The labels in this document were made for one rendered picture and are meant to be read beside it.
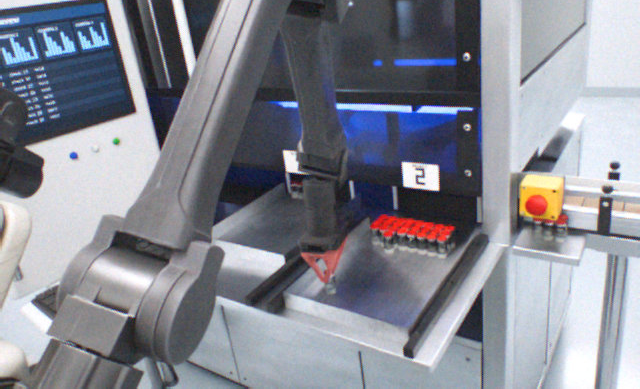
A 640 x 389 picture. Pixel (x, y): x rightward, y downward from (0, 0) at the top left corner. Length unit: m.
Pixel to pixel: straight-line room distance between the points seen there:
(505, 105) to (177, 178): 0.75
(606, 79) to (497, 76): 4.73
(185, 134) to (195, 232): 0.08
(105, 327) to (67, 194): 1.09
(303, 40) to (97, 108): 0.92
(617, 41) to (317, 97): 5.06
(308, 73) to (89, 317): 0.42
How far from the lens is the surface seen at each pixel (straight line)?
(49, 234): 1.50
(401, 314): 0.97
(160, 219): 0.43
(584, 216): 1.23
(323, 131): 0.80
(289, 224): 1.33
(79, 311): 0.43
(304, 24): 0.63
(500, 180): 1.11
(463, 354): 1.39
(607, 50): 5.71
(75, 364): 0.41
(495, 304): 1.27
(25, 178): 0.87
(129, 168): 1.55
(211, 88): 0.46
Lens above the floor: 1.47
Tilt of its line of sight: 22 degrees down
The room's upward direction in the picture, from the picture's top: 8 degrees counter-clockwise
